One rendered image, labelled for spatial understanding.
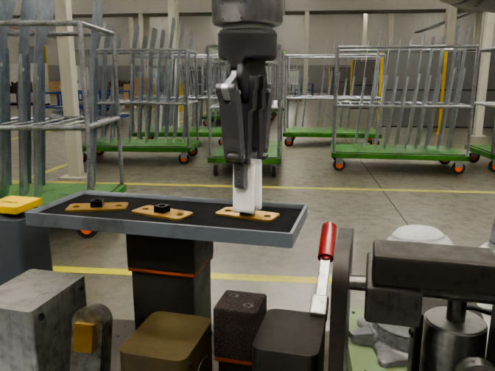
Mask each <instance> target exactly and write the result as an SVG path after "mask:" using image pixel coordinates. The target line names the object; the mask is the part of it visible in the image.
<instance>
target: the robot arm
mask: <svg viewBox="0 0 495 371"><path fill-rule="evenodd" d="M439 1H442V2H443V3H446V4H450V5H452V6H453V7H456V8H459V9H463V10H472V11H480V12H488V13H495V0H439ZM212 22H213V25H215V26H217V27H222V30H220V32H219V33H218V57H219V59H221V60H224V61H228V69H227V72H226V78H227V80H226V81H225V83H217V84H216V87H215V90H216V93H217V98H218V100H219V104H220V118H221V126H222V141H223V149H224V157H225V160H226V162H227V163H233V212H238V213H249V214H253V213H255V206H256V210H260V209H261V160H267V159H268V155H264V153H267V152H268V148H269V138H270V119H271V109H272V99H273V93H274V90H275V84H274V83H273V82H267V72H266V67H265V62H266V61H271V60H274V59H276V57H277V33H276V32H275V30H273V27H278V26H280V25H281V24H282V23H283V0H212ZM387 240H392V241H410V242H420V243H429V244H447V245H454V244H453V243H452V241H451V240H450V239H449V237H448V236H447V235H446V234H444V233H442V232H441V231H439V229H437V228H435V227H430V226H426V225H405V226H402V227H399V228H397V229H396V230H395V231H394V232H393V234H392V235H391V236H389V237H388V238H387ZM480 247H484V248H490V249H492V250H493V251H494V252H495V214H494V221H493V224H492V228H491V235H490V239H489V242H486V243H484V244H483V245H482V246H480ZM357 327H358V328H356V329H352V330H350V331H349V335H348V336H349V337H350V339H349V340H350V342H351V343H353V344H358V345H368V346H371V347H372V349H373V351H374V353H375V354H376V357H377V364H378V365H379V366H380V367H382V368H385V369H390V368H394V367H400V366H407V362H408V353H409V344H410V335H409V328H410V327H404V326H398V325H386V324H380V323H373V322H366V321H365V318H364V317H360V318H359V319H358V320H357Z"/></svg>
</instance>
